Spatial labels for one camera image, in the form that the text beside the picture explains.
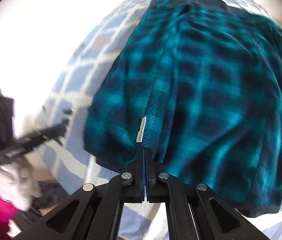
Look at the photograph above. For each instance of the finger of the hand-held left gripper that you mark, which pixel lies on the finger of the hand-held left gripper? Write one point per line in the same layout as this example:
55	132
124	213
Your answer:
51	133

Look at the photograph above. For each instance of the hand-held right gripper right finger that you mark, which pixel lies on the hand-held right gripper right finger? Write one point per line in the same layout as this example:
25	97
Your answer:
148	170

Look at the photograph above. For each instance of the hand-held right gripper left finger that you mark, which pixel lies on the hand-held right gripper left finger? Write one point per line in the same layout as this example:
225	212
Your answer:
141	170

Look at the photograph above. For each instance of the teal plaid flannel shirt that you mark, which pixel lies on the teal plaid flannel shirt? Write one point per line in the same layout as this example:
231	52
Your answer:
205	92

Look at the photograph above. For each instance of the blue checked bed sheet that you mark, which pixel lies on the blue checked bed sheet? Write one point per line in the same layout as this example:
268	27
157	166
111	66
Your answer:
98	55

